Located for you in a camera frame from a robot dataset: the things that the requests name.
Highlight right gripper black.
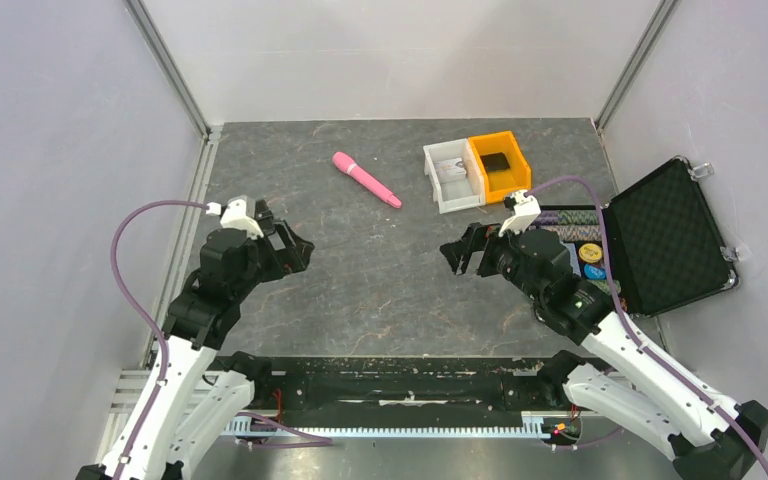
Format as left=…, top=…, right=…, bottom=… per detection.
left=440, top=217, right=546, bottom=304

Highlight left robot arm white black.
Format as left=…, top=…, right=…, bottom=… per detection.
left=77, top=196, right=314, bottom=479

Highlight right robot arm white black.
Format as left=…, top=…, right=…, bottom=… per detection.
left=440, top=223, right=768, bottom=479

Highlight card in white bin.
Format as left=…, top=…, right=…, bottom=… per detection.
left=434, top=157, right=467, bottom=183

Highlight white plastic bin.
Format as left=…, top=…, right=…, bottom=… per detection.
left=423, top=138, right=486, bottom=214

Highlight top poker chip row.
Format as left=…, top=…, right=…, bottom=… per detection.
left=534, top=209, right=599, bottom=226

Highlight poker chip row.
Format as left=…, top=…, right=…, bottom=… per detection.
left=534, top=209, right=599, bottom=226
left=542, top=225, right=602, bottom=243

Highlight orange plastic bin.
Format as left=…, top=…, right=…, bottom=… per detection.
left=467, top=131, right=532, bottom=204

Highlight black object in orange bin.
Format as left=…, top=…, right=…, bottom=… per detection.
left=480, top=152, right=510, bottom=174

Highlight pink wand massager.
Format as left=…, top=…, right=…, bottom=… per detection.
left=332, top=152, right=402, bottom=209

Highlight yellow dealer chip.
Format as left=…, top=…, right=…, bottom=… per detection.
left=578, top=243, right=604, bottom=264

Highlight blue dealer chip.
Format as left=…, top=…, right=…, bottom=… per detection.
left=583, top=264, right=607, bottom=280

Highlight black poker chip case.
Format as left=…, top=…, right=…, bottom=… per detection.
left=541, top=156, right=739, bottom=316

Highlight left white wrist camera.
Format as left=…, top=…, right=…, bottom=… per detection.
left=220, top=195, right=264, bottom=240

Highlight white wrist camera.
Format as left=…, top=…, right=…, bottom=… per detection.
left=498, top=189, right=541, bottom=237
left=220, top=195, right=264, bottom=240

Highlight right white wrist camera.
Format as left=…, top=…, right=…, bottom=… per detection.
left=498, top=189, right=541, bottom=237

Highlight white cable duct strip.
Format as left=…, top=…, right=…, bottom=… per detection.
left=221, top=421, right=551, bottom=440

